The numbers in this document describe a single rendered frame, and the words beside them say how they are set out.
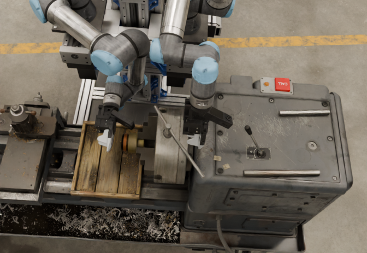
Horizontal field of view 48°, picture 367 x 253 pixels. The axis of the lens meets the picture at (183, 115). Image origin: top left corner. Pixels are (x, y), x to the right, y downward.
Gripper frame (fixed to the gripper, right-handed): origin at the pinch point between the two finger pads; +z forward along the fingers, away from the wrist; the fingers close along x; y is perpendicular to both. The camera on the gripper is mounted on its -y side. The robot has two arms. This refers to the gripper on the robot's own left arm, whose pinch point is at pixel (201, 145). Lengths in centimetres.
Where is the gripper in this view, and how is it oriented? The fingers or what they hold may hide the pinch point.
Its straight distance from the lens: 146.1
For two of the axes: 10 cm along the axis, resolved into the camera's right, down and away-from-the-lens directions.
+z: -0.7, 7.3, 6.8
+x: -0.3, 6.8, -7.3
